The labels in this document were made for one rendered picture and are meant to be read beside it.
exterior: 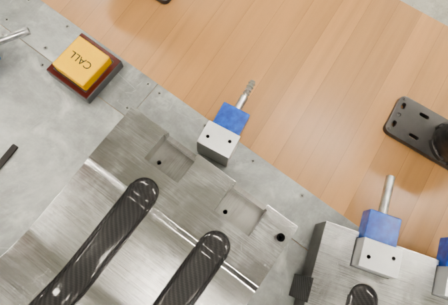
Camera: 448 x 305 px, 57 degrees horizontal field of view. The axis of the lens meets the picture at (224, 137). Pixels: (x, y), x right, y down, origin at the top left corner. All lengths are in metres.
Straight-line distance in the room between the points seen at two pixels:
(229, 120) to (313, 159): 0.14
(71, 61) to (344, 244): 0.46
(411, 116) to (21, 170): 0.59
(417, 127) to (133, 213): 0.44
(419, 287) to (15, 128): 0.60
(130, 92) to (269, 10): 0.27
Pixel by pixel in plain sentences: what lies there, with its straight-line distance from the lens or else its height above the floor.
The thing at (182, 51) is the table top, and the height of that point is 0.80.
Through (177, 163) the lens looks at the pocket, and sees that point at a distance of 0.55.
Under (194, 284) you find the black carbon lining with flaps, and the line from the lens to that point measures 0.52.
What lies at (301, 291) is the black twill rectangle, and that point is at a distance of 0.57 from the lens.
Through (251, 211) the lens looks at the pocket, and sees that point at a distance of 0.54.
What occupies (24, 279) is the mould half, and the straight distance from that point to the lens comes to 0.54.
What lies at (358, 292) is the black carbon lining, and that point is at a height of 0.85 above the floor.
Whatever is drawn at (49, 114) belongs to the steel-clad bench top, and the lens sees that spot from 0.67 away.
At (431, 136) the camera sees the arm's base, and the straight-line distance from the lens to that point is 0.71.
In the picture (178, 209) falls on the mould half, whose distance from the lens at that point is 0.51.
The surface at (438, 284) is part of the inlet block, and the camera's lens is 0.61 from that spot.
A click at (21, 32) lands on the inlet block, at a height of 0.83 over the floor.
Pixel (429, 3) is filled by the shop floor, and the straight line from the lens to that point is 1.93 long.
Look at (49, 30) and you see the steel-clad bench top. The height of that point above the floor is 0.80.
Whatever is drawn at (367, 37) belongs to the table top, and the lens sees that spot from 0.75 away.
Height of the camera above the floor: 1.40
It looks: 73 degrees down
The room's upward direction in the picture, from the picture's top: 11 degrees clockwise
